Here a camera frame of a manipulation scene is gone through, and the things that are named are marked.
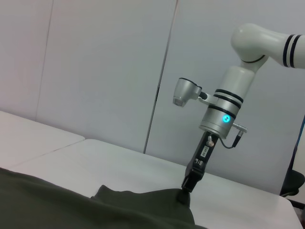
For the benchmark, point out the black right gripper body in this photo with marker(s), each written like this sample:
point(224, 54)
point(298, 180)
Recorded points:
point(205, 152)

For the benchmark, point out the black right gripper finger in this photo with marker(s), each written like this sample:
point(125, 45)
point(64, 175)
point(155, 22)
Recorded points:
point(190, 182)

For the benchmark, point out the dark green printed t-shirt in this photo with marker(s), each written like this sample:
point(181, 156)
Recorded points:
point(71, 210)

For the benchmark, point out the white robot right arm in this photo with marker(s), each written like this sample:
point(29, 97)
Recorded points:
point(238, 78)

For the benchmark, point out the black office chair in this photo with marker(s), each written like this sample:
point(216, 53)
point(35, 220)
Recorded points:
point(294, 181)

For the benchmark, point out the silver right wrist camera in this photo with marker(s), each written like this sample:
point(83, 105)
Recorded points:
point(186, 90)

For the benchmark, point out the dark blue slanted post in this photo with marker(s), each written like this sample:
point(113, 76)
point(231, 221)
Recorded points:
point(294, 155)

